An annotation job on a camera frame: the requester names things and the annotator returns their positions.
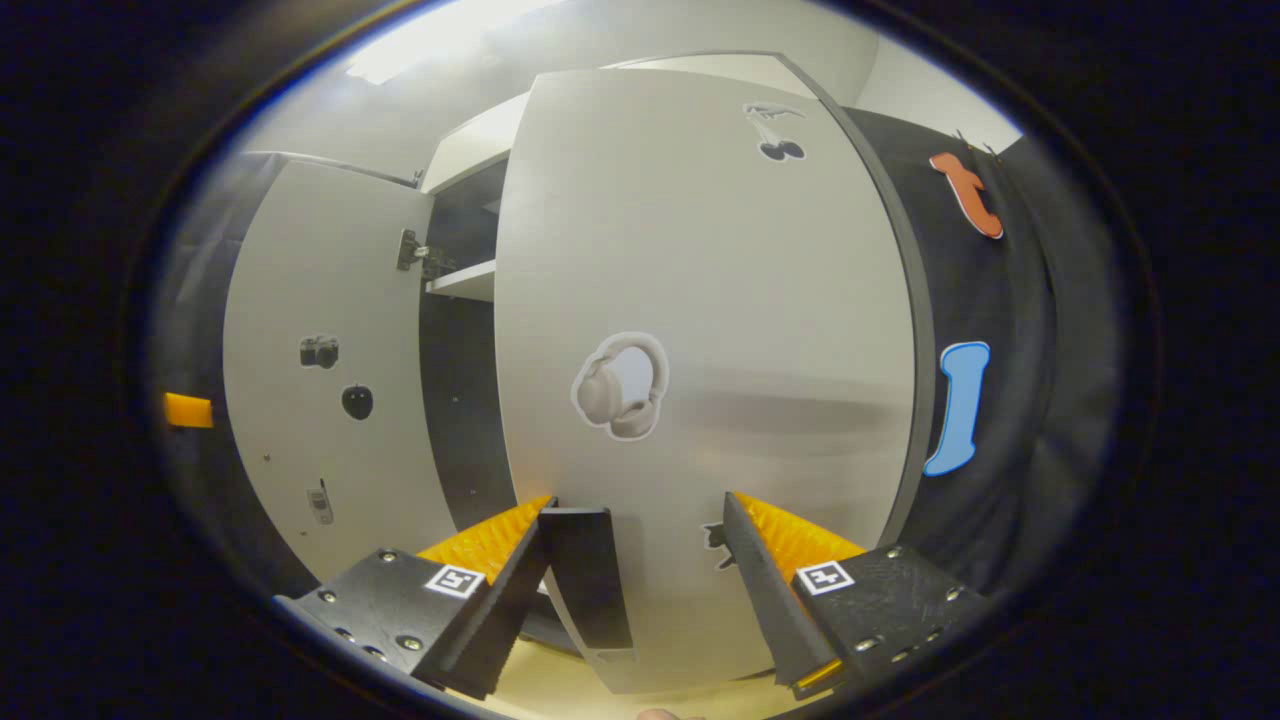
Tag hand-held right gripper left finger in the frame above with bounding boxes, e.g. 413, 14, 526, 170
275, 494, 557, 701

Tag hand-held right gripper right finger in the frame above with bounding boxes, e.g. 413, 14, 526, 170
722, 490, 993, 701

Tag white door with camera sticker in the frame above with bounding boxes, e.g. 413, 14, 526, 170
222, 160, 459, 583

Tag white door with headphone sticker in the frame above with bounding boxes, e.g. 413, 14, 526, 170
493, 52, 938, 696

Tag metal door hinge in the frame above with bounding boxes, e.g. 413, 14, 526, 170
397, 228, 456, 281

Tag white cabinet shelf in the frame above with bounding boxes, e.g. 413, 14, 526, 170
426, 259, 498, 303

